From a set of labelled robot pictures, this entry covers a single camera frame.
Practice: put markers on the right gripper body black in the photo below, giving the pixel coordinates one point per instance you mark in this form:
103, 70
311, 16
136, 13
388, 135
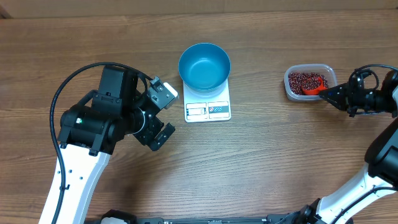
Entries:
357, 97

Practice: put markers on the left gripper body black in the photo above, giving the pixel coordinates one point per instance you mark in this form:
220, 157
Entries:
149, 130

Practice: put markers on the orange scoop with blue handle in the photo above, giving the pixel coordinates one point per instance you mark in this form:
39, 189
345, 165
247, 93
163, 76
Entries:
313, 86

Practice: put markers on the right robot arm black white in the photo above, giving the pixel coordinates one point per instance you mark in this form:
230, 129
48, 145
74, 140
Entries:
378, 177

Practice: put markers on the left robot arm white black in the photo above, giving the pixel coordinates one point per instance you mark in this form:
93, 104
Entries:
126, 102

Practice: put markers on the white digital kitchen scale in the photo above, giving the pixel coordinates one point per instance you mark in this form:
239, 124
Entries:
200, 107

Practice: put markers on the blue metal bowl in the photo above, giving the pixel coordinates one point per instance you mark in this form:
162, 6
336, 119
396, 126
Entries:
204, 67

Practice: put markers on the clear plastic food container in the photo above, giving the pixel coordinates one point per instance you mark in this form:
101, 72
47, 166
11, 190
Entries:
322, 69

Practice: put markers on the red beans in container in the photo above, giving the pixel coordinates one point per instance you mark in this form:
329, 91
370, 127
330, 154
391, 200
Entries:
297, 78

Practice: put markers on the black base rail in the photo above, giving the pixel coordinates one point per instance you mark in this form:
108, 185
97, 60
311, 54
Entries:
116, 216

